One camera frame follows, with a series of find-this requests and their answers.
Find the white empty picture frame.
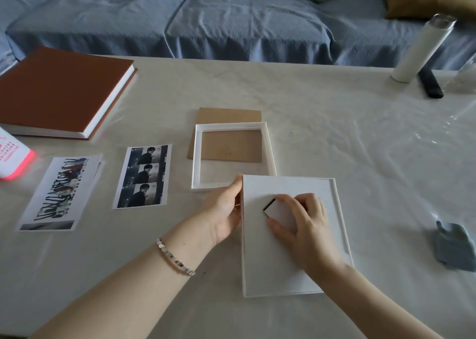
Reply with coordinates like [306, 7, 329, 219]
[191, 121, 278, 192]

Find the group photo print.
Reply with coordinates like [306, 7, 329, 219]
[15, 154, 104, 232]

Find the white insulated bottle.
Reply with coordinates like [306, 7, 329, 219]
[390, 13, 457, 84]

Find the person's left hand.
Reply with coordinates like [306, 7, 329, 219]
[202, 174, 244, 247]

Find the person's left forearm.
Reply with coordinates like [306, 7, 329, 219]
[29, 216, 217, 339]

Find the white picture frame back panel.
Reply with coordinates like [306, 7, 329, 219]
[240, 174, 354, 299]

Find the brown cardboard backing sheet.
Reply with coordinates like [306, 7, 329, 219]
[187, 107, 263, 164]

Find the blue sofa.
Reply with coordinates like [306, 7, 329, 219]
[0, 0, 476, 76]

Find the blue-grey cloth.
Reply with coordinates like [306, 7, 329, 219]
[434, 219, 476, 273]

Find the white desk calendar with pink edge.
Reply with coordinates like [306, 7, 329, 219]
[0, 126, 37, 182]

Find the person's right hand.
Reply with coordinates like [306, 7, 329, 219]
[266, 193, 345, 277]

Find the brown photo album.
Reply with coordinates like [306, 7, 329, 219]
[0, 45, 138, 141]

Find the silver link bracelet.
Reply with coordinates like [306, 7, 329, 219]
[156, 238, 197, 277]

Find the black and white photo strip print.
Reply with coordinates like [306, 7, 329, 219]
[112, 144, 173, 210]

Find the person's right forearm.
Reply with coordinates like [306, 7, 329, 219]
[304, 260, 444, 339]

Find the black remote control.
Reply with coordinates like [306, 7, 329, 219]
[418, 68, 445, 99]

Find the beige tablecloth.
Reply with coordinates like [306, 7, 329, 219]
[0, 54, 476, 339]

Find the small white frame stand flap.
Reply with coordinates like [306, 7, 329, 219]
[263, 198, 298, 232]

